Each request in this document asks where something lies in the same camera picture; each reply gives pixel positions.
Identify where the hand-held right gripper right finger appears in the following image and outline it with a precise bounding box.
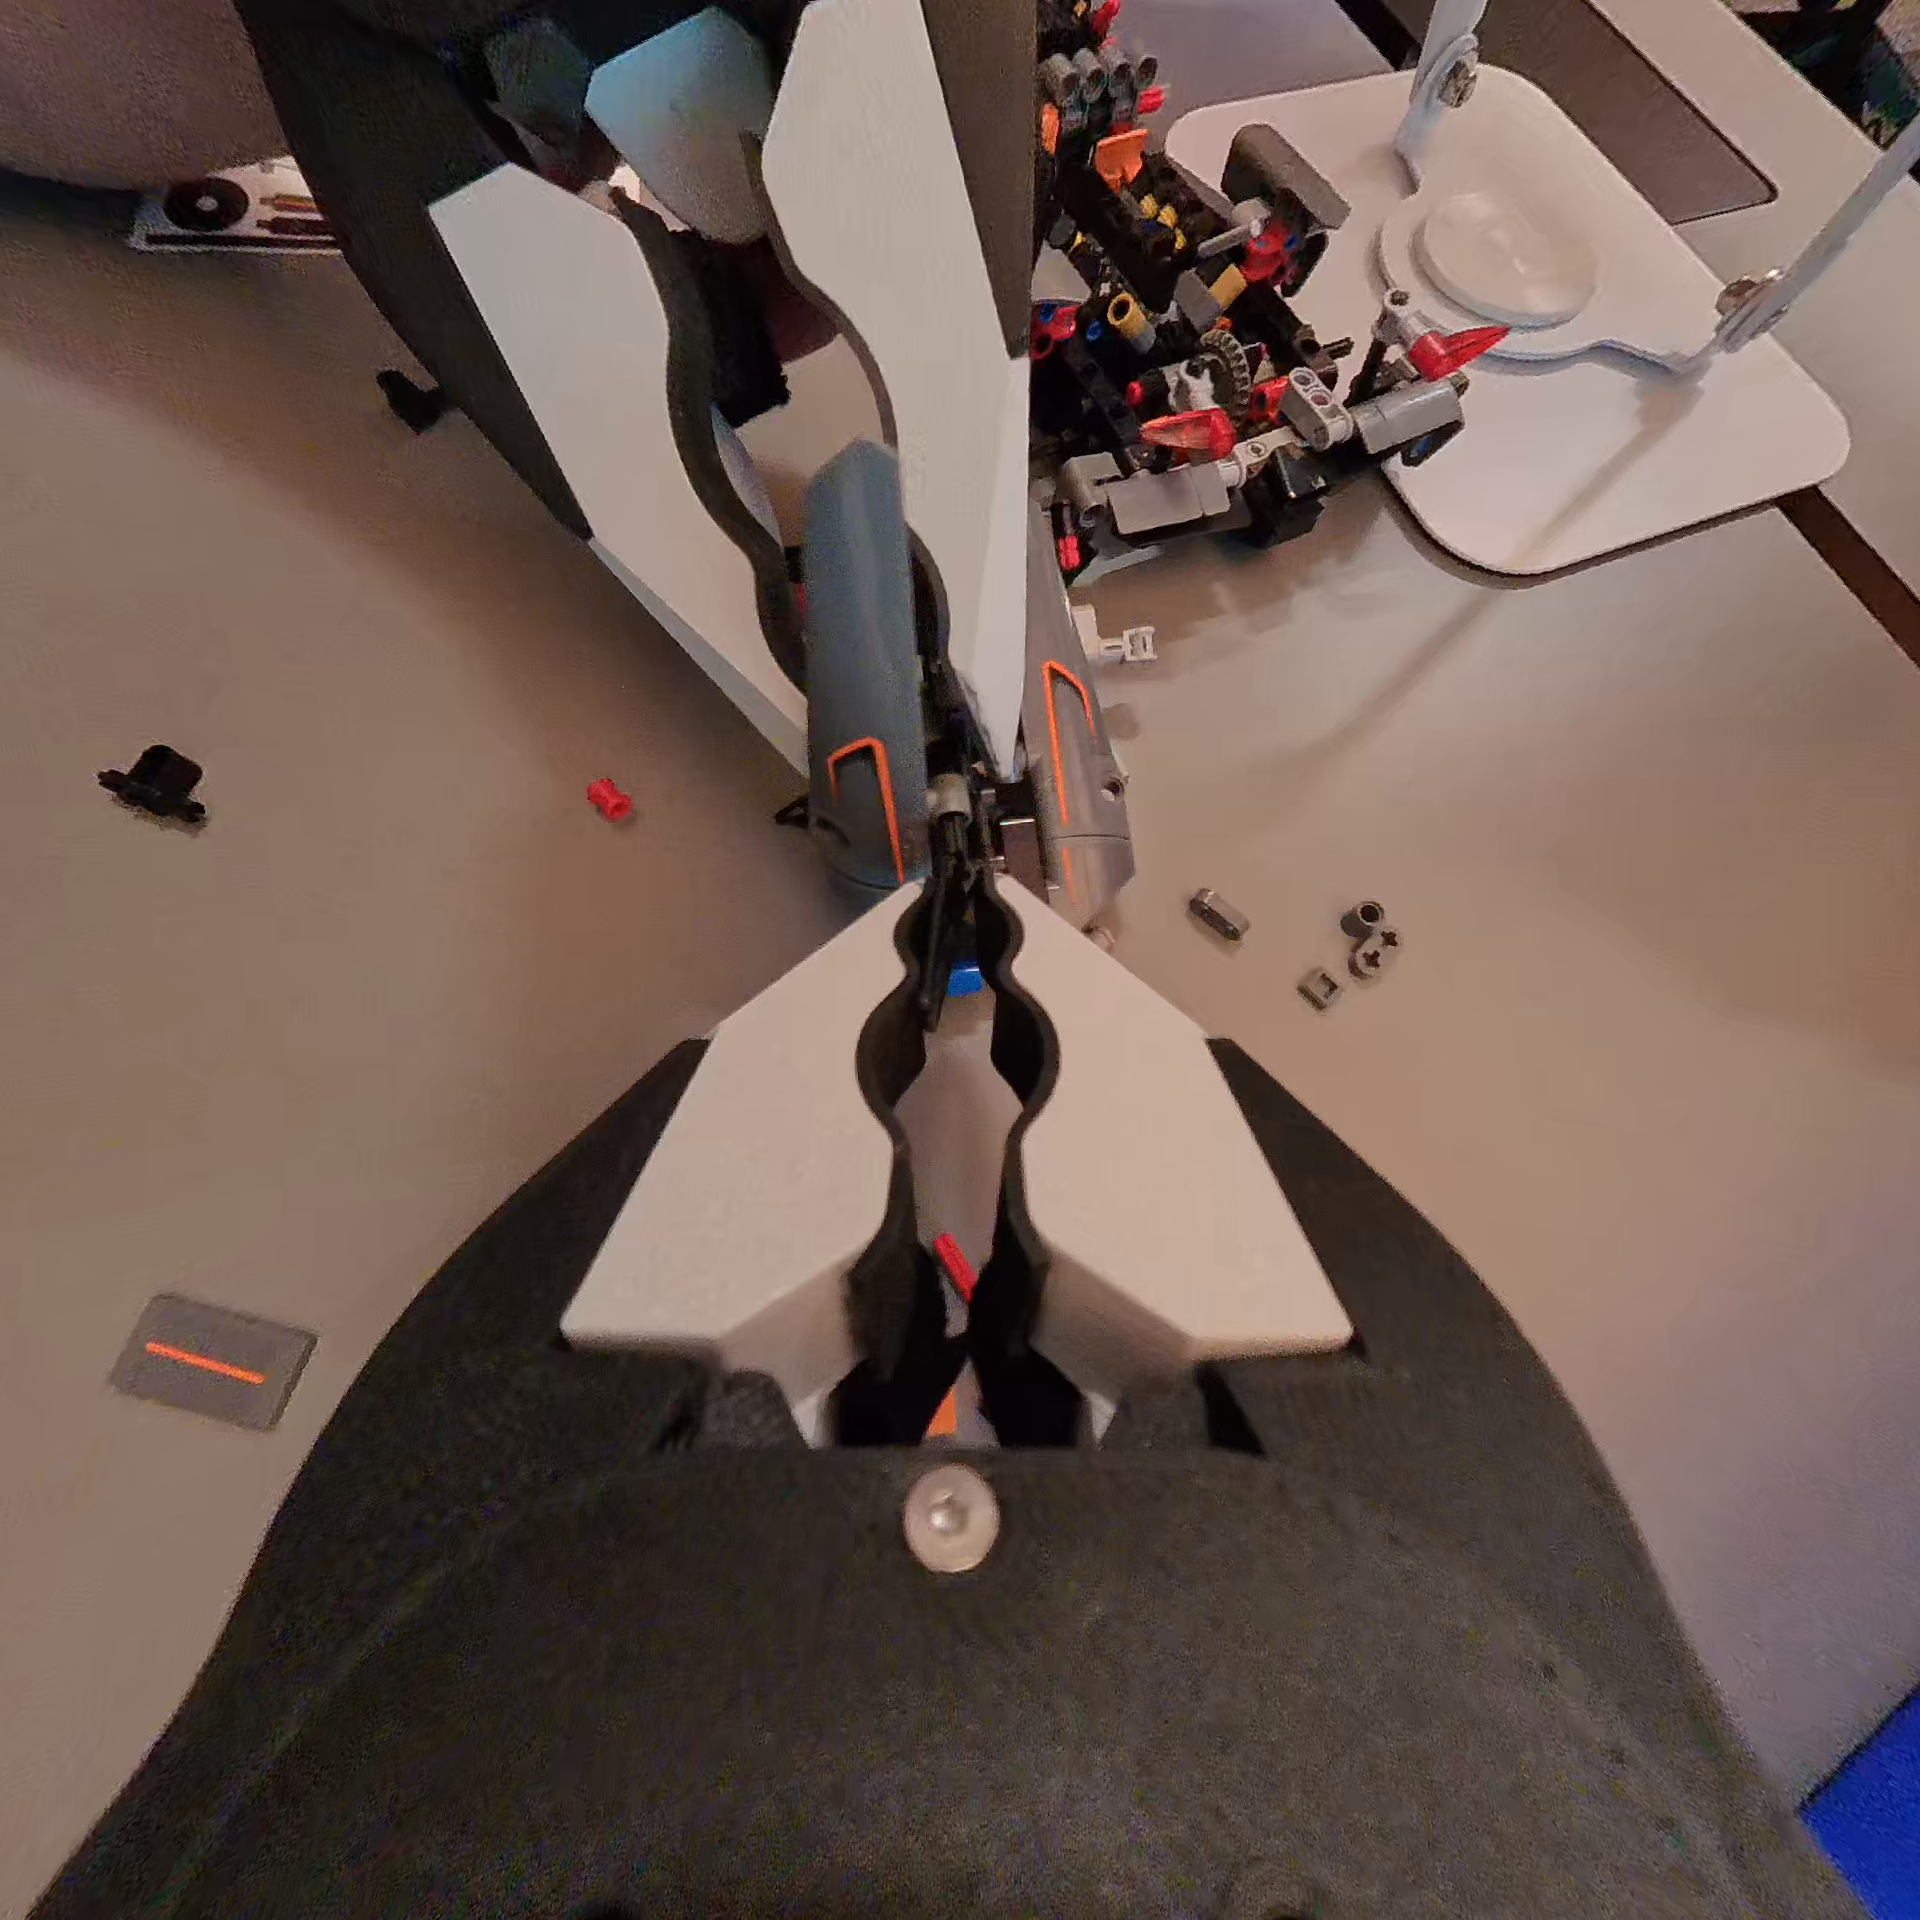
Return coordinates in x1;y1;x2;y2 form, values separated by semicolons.
981;874;1359;1404

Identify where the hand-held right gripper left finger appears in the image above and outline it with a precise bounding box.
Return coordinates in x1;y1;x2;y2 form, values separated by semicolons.
555;877;937;1373

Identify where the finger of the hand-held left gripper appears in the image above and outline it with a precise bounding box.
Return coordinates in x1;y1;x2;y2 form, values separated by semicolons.
427;161;817;771
762;0;1040;771

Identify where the dark grey lego wing panel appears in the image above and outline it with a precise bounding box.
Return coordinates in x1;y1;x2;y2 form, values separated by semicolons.
779;437;951;911

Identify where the black grey lego assembly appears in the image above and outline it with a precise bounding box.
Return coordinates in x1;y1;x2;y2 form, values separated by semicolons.
770;437;1159;1036

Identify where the lego sticker sheet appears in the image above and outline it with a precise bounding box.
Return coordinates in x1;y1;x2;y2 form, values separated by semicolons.
129;151;340;257

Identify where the large lego car chassis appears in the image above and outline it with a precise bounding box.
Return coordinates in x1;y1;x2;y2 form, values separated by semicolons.
1029;0;1513;588

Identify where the black t-shaped lego piece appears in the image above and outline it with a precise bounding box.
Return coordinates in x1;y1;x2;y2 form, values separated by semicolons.
96;746;215;823

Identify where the flat grey orange striped tile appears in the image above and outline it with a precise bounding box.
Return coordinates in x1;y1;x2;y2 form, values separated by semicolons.
110;1291;322;1432

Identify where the blue plastic bin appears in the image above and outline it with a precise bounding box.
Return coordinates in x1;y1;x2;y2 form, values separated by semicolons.
1801;1675;1920;1920

